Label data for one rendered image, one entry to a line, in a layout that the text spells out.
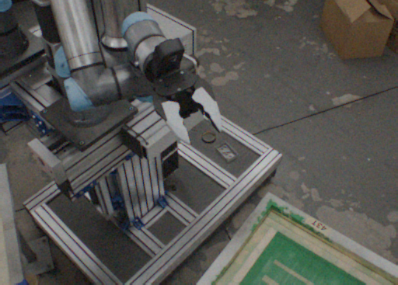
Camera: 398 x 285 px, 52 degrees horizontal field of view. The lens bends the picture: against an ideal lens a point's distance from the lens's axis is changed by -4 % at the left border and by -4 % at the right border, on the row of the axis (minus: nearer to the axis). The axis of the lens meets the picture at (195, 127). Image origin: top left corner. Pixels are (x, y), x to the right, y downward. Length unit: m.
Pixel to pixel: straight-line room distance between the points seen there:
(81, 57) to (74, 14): 0.09
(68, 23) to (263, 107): 2.37
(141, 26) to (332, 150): 2.27
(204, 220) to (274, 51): 1.89
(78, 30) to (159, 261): 1.46
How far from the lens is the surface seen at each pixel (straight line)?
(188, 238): 2.19
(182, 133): 0.66
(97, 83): 0.89
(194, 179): 2.41
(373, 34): 3.72
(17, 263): 1.39
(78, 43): 0.90
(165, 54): 0.68
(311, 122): 3.10
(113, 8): 1.10
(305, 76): 3.47
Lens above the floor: 2.16
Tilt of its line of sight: 47 degrees down
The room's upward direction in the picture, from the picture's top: straight up
